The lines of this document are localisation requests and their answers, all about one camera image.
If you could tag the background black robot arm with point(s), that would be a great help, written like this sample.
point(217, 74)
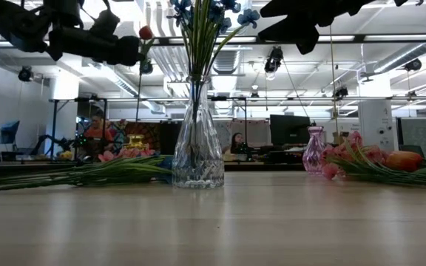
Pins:
point(46, 140)

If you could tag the black computer monitor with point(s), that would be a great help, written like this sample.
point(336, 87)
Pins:
point(290, 129)

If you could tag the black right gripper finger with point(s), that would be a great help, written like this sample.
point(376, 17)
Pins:
point(287, 22)

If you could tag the orange artificial tulip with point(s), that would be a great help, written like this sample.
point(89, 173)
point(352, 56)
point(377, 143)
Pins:
point(403, 161)
point(145, 32)

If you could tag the white column with sockets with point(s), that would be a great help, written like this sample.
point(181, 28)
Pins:
point(377, 122)

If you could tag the blue-lit monitor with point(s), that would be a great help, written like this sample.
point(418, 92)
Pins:
point(9, 131)

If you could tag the grey cubicle partition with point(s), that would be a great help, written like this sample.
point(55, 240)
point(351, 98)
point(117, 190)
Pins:
point(416, 134)

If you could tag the clear ribbed glass vase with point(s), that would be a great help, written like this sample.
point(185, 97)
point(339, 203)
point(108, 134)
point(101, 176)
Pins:
point(198, 166)

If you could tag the cardboard box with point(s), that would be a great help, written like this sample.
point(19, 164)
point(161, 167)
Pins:
point(342, 138)

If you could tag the pink glass vase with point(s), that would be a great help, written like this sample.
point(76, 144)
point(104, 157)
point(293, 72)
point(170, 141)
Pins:
point(313, 155)

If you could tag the blue artificial flower bunch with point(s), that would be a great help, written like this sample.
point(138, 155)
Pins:
point(200, 51)
point(165, 164)

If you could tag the yellow glass vase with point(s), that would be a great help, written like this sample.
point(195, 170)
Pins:
point(136, 141)

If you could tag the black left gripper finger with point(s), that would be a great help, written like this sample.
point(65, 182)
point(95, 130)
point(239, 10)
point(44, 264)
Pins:
point(131, 51)

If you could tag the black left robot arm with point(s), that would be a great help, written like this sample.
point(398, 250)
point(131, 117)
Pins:
point(9, 22)

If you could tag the black ceiling-mounted camera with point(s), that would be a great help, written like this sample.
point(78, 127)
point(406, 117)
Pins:
point(274, 59)
point(340, 92)
point(412, 64)
point(26, 74)
point(147, 68)

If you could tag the black metal stand frame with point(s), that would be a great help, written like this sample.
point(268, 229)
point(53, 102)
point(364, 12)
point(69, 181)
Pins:
point(54, 125)

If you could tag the silver ceiling duct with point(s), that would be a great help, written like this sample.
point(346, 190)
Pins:
point(401, 58)

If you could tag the black overhead frame bar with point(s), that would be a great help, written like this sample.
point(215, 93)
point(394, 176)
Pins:
point(359, 37)

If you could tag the colourful patterned cloth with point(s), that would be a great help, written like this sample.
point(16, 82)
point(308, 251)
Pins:
point(150, 134)

